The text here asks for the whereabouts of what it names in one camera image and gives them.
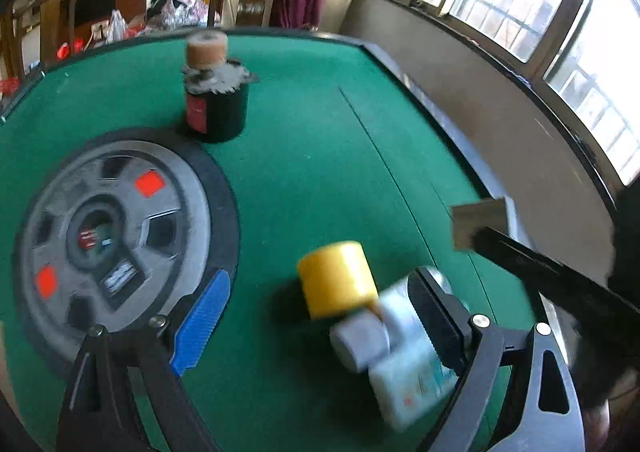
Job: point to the white bottle with grey cap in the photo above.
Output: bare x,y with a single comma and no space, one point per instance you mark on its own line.
410,382

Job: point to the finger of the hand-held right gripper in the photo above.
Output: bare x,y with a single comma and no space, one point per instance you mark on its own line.
545,272

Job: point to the black jar with red label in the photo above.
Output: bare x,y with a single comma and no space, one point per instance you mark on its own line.
220,107

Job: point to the yellow tape roll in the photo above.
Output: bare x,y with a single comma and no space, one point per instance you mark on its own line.
337,279

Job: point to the pile of patterned bags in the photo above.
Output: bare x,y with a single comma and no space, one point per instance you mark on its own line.
180,7

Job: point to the white roll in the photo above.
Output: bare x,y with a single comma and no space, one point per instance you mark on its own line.
360,342

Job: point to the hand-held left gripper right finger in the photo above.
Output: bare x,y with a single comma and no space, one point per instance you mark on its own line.
435,317

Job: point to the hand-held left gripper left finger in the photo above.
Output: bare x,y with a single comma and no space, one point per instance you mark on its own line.
205,317

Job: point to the brown tape roll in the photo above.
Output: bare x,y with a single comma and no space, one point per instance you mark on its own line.
206,49

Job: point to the clear plastic bag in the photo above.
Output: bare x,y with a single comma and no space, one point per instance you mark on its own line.
115,26

